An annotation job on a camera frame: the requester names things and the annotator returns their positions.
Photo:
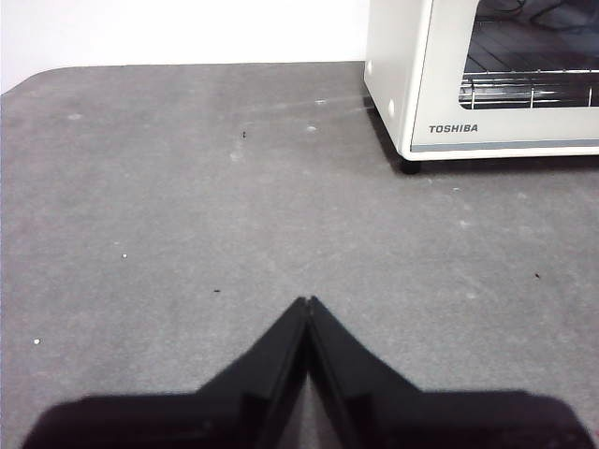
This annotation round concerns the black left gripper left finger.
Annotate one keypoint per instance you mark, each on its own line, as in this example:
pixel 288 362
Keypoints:
pixel 224 416

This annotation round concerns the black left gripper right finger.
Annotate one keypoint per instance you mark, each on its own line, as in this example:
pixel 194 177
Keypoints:
pixel 398 418

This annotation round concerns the cream Toshiba toaster oven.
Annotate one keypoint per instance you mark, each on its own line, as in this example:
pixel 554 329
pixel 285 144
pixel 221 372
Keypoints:
pixel 398 70

